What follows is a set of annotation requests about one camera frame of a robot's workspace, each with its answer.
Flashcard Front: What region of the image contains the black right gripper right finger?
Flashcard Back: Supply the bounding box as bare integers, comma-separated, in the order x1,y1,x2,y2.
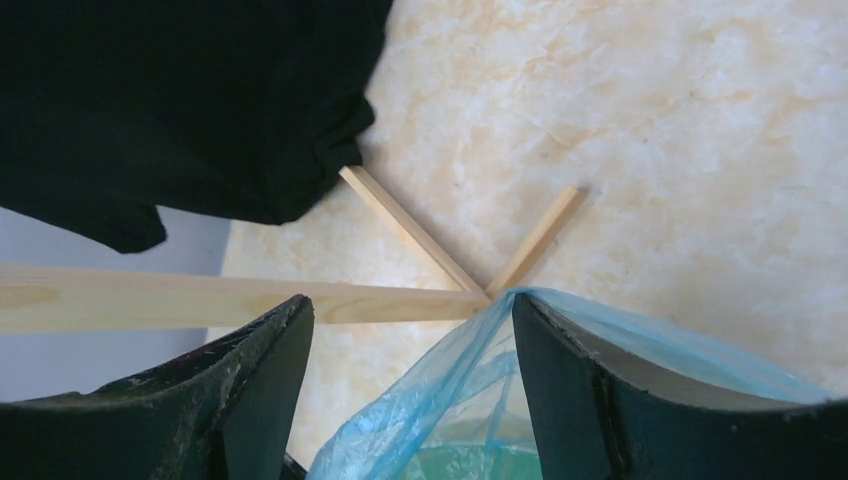
512,293,847,479

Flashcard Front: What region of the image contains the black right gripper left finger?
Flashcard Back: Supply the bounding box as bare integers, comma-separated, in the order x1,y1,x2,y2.
1,295,315,479

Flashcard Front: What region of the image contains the blue plastic trash bag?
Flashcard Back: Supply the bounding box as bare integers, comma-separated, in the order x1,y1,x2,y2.
308,288,847,479

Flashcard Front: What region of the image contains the wooden clothes rack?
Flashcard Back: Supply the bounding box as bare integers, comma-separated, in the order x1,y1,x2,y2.
1,167,588,334

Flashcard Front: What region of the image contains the yellow plastic trash bin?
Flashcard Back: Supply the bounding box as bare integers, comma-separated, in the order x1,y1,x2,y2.
398,445,543,480

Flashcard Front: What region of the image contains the black hanging shirt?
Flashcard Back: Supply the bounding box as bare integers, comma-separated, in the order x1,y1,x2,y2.
1,1,392,253

